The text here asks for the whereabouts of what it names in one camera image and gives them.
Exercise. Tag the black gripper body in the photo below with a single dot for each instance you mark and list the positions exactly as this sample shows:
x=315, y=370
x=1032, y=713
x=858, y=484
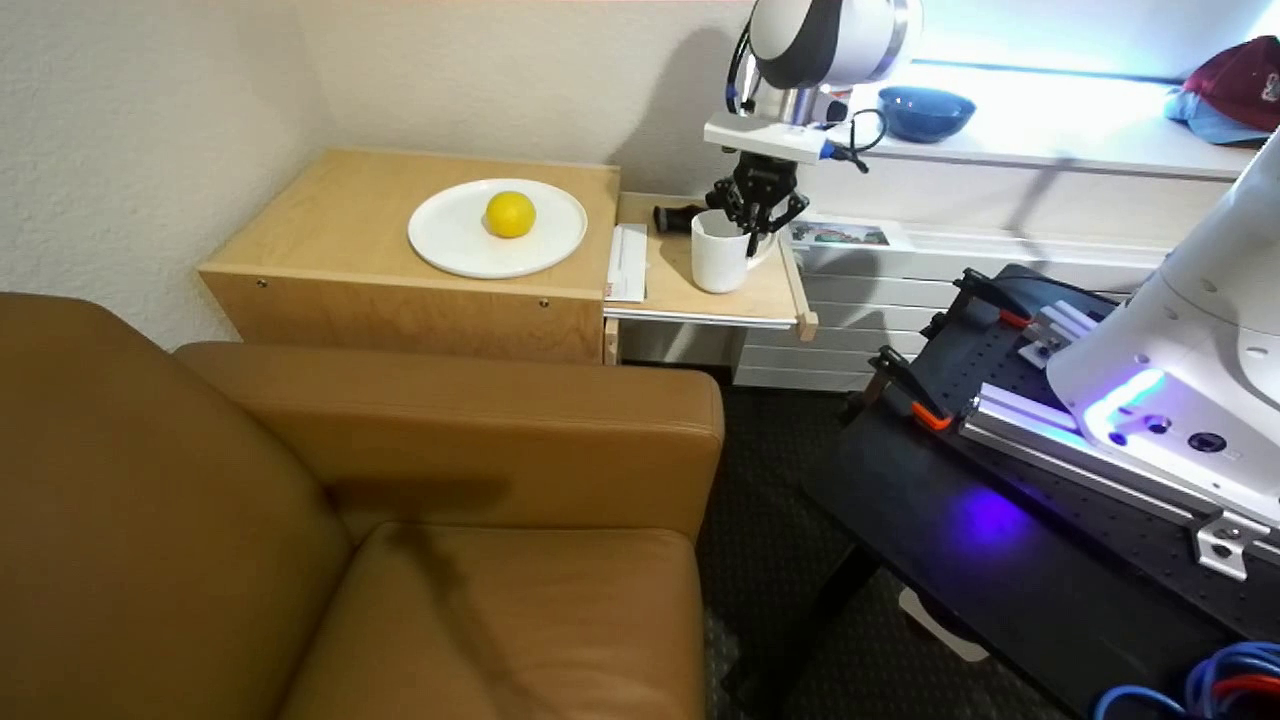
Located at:
x=761, y=187

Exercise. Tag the white ceramic cup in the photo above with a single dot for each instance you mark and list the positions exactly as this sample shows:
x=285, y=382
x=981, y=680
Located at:
x=723, y=265

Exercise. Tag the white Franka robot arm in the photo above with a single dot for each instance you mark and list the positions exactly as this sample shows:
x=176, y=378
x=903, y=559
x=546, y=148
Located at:
x=1203, y=334

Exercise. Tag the dark blue bowl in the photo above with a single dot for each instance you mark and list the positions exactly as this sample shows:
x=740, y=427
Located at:
x=927, y=114

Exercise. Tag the light wooden drawer cabinet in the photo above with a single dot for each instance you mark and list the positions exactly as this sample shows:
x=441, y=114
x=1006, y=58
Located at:
x=322, y=225

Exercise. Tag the pull-out wooden tray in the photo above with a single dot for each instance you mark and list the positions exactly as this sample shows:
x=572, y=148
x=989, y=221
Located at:
x=665, y=286

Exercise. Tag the white paper card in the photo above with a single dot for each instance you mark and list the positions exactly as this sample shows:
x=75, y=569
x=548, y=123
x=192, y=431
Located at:
x=625, y=263

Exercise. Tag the black orange clamp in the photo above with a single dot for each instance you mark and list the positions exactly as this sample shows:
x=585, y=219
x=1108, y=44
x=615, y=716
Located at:
x=1003, y=299
x=913, y=399

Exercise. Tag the yellow lemon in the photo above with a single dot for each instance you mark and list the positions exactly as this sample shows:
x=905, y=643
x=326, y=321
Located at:
x=508, y=213

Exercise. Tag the white round plate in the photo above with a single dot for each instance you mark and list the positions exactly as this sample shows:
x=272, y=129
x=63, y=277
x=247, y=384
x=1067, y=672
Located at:
x=454, y=233

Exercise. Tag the white radiator cover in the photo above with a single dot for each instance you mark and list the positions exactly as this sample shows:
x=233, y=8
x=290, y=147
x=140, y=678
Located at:
x=1067, y=221

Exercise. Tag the white window sill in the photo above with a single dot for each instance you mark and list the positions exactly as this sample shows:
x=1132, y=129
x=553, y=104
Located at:
x=1054, y=124

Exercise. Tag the black robot table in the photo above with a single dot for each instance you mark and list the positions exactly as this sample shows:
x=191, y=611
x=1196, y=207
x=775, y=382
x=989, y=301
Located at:
x=1012, y=563

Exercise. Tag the white plastic floor piece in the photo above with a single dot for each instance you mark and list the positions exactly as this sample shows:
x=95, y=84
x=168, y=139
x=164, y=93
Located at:
x=942, y=624

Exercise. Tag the red baseball cap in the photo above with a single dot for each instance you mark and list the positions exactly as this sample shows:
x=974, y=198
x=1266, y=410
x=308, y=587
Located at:
x=1243, y=84

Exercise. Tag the brown leather armchair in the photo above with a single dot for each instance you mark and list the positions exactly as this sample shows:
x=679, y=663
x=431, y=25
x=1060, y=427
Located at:
x=265, y=533

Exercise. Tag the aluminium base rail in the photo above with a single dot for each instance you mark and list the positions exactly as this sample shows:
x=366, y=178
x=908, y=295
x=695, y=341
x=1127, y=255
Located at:
x=1067, y=453

